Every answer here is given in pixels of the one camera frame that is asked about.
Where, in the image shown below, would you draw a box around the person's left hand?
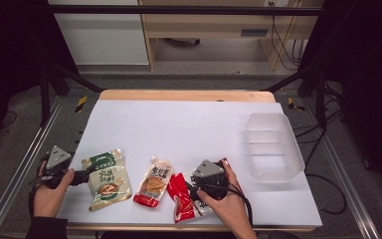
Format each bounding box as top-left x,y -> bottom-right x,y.
33,160 -> 76,219

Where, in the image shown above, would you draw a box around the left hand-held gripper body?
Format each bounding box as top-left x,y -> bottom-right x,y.
29,144 -> 78,191

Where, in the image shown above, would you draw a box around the green and cream sauce pouch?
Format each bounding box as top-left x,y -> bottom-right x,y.
81,148 -> 133,212

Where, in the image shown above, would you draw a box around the aluminium frame rail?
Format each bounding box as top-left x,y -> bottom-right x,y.
302,98 -> 382,239
0,96 -> 66,239

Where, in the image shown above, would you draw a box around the light wooden desk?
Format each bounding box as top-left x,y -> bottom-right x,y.
138,0 -> 324,72

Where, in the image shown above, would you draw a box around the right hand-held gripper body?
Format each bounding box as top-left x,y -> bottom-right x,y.
190,159 -> 230,202

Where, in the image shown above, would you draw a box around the black metal stand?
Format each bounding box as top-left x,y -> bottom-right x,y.
39,63 -> 103,127
262,66 -> 329,130

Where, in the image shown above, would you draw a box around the dark object under desk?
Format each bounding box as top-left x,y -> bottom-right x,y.
162,37 -> 202,48

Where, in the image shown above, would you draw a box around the white cabinet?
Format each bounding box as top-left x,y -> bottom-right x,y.
48,0 -> 150,67

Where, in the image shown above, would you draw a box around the yellow and black tape strip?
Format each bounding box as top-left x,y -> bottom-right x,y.
75,95 -> 89,114
286,97 -> 306,113

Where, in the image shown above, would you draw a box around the black horizontal bar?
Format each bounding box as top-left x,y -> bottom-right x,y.
48,4 -> 324,17

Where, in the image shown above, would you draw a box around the left hand-held gripper black cable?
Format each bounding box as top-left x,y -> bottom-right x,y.
28,155 -> 48,218

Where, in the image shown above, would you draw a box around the black curtain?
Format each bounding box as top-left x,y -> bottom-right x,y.
0,0 -> 81,157
299,0 -> 382,200

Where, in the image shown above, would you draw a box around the grey drawer handle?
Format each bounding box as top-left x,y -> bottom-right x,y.
240,29 -> 269,38

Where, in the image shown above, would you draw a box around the red and white sauce pouch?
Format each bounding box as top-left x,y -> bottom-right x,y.
166,157 -> 247,224

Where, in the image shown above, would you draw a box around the hand-held gripper black cable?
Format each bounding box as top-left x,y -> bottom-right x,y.
28,155 -> 48,218
212,183 -> 255,228

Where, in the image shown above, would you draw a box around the black looped floor cable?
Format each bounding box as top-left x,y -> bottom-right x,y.
303,128 -> 348,216

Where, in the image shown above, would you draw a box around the translucent plastic container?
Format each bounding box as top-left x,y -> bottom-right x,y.
244,112 -> 306,183

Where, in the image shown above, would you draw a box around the orange and white spout pouch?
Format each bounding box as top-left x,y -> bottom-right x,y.
132,154 -> 174,209

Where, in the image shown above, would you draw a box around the black hanging cables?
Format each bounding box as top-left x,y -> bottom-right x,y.
268,1 -> 309,72

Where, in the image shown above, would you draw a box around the person's right hand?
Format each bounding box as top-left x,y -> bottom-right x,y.
196,158 -> 253,234

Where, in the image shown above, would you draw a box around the right hand-held gripper black cable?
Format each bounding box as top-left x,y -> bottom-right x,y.
212,183 -> 255,228

